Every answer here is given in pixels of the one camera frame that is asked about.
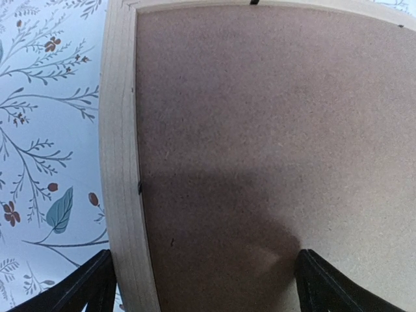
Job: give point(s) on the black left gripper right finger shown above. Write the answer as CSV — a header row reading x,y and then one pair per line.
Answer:
x,y
321,287

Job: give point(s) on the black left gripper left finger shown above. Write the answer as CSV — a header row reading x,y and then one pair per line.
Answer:
x,y
91,287

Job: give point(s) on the light wooden picture frame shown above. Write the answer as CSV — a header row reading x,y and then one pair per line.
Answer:
x,y
120,162

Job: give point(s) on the brown backing board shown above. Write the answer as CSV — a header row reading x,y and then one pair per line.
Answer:
x,y
260,146

